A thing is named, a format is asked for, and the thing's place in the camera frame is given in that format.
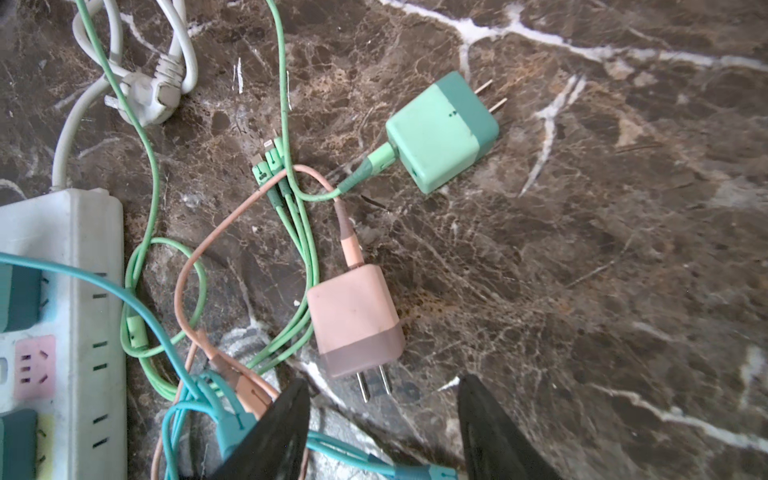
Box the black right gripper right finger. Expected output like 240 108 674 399
458 374 560 479

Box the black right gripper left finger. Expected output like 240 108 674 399
209 380 311 479

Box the pink charging cable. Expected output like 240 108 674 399
149 164 367 480

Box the pink charger plug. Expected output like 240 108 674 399
307 264 405 402

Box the green charger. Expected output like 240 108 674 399
385 71 506 195
1 409 37 480

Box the teal charger plug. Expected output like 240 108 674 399
0 264 42 333

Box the white colourful power strip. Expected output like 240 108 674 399
1 189 127 479

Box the teal charging cable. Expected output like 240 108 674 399
0 251 460 480

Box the green cable far loop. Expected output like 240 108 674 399
74 0 400 403

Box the white power strip cord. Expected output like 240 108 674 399
50 0 199 192

